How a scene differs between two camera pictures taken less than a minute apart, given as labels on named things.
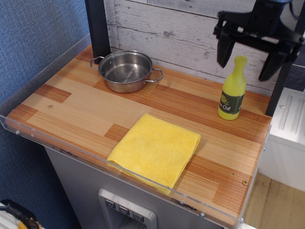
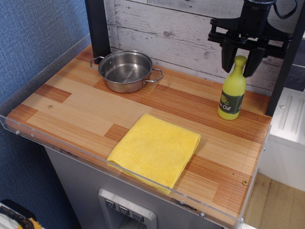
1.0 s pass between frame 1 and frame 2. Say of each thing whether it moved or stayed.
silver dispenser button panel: stayed
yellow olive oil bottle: stayed
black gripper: moved
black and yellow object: stayed
